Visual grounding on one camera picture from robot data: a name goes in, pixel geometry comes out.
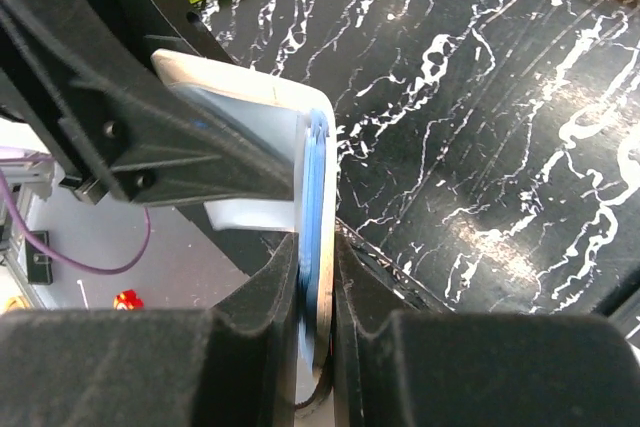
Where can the blue plastic card sleeves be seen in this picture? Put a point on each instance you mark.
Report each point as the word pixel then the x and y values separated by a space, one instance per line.
pixel 309 243

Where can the beige leather card holder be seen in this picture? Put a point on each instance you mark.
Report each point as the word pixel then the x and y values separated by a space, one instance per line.
pixel 274 112

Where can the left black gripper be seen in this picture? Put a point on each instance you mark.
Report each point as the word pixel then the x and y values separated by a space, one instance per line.
pixel 90 62

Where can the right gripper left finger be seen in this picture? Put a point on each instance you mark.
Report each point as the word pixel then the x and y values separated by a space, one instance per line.
pixel 230 365

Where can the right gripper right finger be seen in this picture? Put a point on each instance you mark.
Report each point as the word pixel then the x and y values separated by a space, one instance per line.
pixel 397 366

